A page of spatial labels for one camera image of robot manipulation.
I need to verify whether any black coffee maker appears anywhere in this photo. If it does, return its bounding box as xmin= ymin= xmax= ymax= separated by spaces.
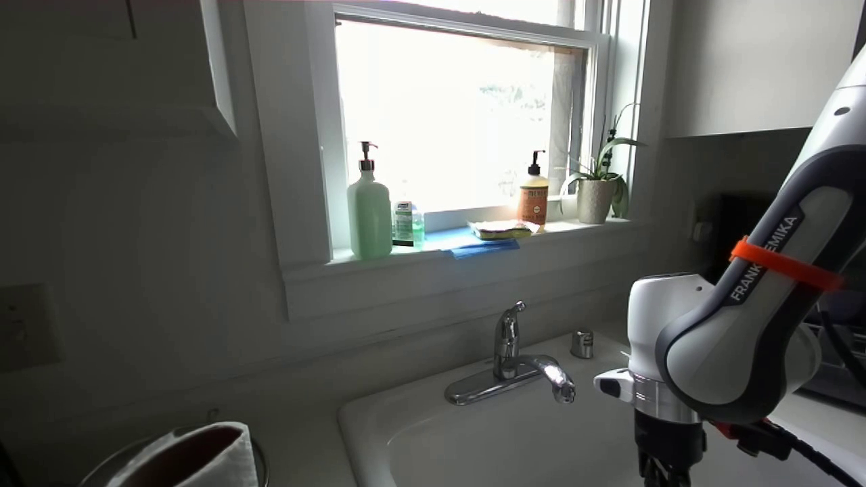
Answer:
xmin=688 ymin=192 xmax=780 ymax=281

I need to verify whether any white framed window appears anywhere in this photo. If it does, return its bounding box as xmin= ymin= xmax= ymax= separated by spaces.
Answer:
xmin=305 ymin=0 xmax=673 ymax=267

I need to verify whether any amber soap pump bottle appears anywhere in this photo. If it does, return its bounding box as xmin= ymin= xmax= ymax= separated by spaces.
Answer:
xmin=516 ymin=145 xmax=551 ymax=227

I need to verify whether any orange strap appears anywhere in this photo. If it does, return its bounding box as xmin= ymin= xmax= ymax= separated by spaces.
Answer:
xmin=728 ymin=235 xmax=847 ymax=294

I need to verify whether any green soap pump bottle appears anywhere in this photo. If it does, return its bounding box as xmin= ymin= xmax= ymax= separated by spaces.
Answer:
xmin=347 ymin=138 xmax=396 ymax=264

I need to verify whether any white ceramic sink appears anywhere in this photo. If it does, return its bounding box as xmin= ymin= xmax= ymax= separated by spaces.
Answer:
xmin=339 ymin=330 xmax=866 ymax=487

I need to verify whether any small green jar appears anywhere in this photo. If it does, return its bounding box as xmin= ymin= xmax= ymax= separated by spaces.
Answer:
xmin=391 ymin=200 xmax=427 ymax=252

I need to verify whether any wall outlet plate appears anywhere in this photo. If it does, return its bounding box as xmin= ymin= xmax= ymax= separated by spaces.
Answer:
xmin=0 ymin=281 xmax=59 ymax=373

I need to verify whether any orchid in white pot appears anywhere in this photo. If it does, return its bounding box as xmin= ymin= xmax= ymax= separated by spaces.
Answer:
xmin=566 ymin=102 xmax=647 ymax=227

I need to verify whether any white wall cabinet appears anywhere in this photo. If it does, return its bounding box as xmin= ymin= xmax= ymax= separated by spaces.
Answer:
xmin=0 ymin=0 xmax=239 ymax=138
xmin=669 ymin=0 xmax=866 ymax=139

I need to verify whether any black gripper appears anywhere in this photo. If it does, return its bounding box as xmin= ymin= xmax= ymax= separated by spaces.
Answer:
xmin=634 ymin=409 xmax=712 ymax=487

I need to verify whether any yellow green sponge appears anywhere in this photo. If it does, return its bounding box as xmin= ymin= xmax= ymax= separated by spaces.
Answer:
xmin=467 ymin=219 xmax=536 ymax=244

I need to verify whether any chrome faucet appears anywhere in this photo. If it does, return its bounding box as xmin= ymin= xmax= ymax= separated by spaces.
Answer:
xmin=440 ymin=296 xmax=580 ymax=406

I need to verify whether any blue cloth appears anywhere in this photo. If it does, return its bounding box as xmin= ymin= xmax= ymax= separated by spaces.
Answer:
xmin=423 ymin=225 xmax=523 ymax=261

